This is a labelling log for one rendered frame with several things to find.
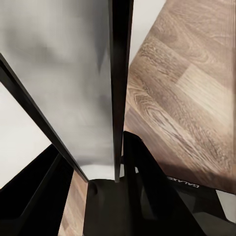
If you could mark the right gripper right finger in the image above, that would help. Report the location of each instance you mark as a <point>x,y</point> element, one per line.
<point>171,215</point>

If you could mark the hardback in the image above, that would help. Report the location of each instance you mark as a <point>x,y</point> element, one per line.
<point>66,63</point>

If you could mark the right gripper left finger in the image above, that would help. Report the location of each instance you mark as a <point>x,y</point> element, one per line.
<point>32,203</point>

